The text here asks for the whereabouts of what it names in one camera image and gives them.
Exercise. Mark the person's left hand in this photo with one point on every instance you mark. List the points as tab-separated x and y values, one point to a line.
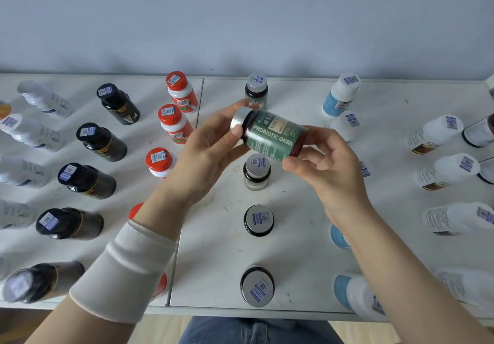
200	158

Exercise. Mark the person's right hand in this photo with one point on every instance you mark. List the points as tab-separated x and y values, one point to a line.
339	185

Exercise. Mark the white cap blue bottle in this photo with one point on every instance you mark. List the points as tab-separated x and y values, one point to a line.
339	237
357	297
339	94
345	125
365	170

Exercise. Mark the silver cap green bottle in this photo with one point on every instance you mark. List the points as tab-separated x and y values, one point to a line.
259	220
256	89
257	172
257	286
270	135

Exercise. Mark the white metal shelf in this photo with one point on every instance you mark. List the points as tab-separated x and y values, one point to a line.
301	96

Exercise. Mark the black bottle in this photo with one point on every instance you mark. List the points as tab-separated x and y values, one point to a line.
117	103
42	282
69	224
87	181
101	142

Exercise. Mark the gold cap dark bottle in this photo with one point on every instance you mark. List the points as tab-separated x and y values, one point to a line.
487	171
478	131

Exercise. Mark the white cap navy orange bottle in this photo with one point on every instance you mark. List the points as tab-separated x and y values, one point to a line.
4	109

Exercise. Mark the person's right forearm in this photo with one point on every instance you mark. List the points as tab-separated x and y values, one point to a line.
405	286

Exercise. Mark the person's left forearm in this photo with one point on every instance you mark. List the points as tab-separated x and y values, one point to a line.
162	216

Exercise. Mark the row of red-capped orange bottles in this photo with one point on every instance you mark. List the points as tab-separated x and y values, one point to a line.
141	135

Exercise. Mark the person's blue jeans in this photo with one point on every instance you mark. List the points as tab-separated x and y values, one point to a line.
262	330

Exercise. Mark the white knit wristband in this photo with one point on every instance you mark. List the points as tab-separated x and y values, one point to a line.
123	274

